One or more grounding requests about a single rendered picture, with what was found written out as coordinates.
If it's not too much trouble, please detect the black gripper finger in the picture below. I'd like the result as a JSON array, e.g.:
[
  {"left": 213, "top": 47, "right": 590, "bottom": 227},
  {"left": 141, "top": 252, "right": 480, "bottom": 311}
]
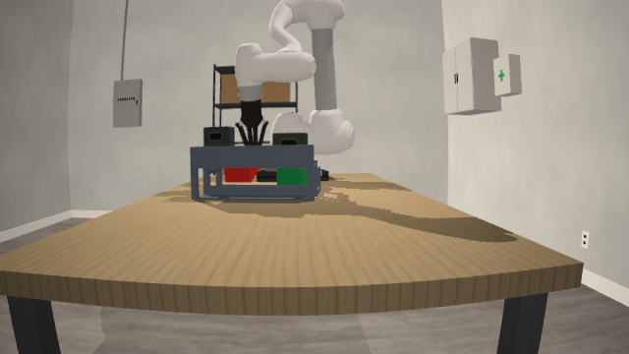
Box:
[
  {"left": 253, "top": 118, "right": 269, "bottom": 145},
  {"left": 235, "top": 119, "right": 254, "bottom": 146}
]

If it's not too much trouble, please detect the green bin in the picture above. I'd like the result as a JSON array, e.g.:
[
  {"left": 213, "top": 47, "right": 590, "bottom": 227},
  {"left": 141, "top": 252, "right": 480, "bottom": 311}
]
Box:
[{"left": 276, "top": 168, "right": 307, "bottom": 185}]

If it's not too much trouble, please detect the red bin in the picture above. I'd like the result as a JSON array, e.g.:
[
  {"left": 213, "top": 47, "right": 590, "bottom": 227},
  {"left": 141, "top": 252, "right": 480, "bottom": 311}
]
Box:
[{"left": 224, "top": 168, "right": 260, "bottom": 183}]

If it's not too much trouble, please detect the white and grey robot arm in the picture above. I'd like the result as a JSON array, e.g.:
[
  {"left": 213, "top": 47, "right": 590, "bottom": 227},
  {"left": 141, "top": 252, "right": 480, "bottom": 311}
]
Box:
[{"left": 235, "top": 0, "right": 355, "bottom": 155}]

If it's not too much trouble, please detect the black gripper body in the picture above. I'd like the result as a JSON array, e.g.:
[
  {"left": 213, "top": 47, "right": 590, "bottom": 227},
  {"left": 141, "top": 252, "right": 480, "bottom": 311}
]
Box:
[{"left": 241, "top": 99, "right": 263, "bottom": 128}]

